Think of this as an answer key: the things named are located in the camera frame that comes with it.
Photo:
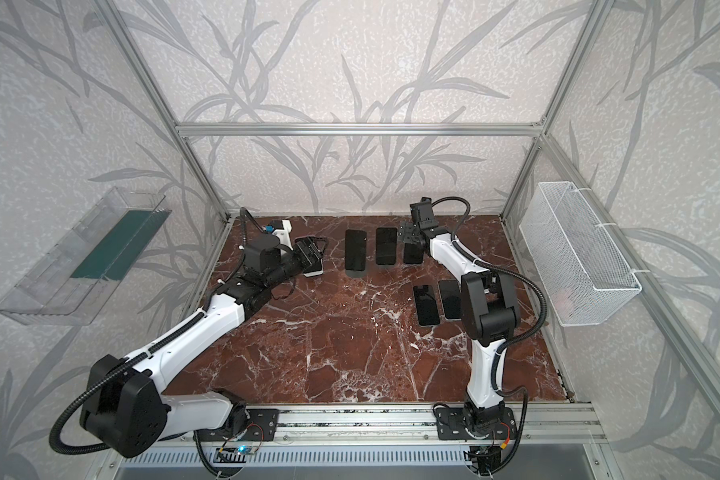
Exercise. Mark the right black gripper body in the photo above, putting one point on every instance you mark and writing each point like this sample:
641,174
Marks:
414,238

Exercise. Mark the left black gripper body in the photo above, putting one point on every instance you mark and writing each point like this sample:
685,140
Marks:
303,255

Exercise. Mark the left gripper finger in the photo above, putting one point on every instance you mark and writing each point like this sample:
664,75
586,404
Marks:
300,244
311,266

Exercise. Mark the white-edged phone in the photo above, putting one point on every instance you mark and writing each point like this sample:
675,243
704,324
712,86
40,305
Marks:
450,299

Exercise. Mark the black phone front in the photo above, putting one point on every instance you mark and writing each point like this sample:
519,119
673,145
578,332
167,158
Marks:
426,306

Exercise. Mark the black phone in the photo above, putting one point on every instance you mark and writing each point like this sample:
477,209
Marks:
426,306
386,246
355,250

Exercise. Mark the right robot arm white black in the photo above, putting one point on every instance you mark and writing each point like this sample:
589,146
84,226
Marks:
488,303

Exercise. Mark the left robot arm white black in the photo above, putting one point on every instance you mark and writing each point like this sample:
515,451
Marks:
125,406

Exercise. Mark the purple-edged phone far left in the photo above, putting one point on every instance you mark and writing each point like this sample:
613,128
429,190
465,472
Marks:
315,256

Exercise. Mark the silver-edged phone rear right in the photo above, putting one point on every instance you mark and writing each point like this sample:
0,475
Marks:
413,253

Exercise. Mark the black phone rear middle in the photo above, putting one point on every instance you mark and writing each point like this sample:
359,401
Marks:
386,246

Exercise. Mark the black phone on grey stand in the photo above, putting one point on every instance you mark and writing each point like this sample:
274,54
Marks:
355,250

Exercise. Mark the grey round-base stand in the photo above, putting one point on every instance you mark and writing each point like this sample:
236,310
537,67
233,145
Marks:
356,274

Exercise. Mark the green circuit board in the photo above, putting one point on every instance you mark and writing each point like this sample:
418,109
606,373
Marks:
231,454

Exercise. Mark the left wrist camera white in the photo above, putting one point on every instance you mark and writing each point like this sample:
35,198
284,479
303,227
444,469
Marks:
281,229

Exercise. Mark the aluminium frame crossbar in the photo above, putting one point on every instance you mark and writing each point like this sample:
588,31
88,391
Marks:
359,129

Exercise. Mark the white wire mesh basket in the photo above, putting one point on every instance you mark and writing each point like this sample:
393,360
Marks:
585,275

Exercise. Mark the clear plastic wall bin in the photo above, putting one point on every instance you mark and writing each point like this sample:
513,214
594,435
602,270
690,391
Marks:
72,282

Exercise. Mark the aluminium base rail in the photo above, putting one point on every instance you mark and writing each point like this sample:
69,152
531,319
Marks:
415,424

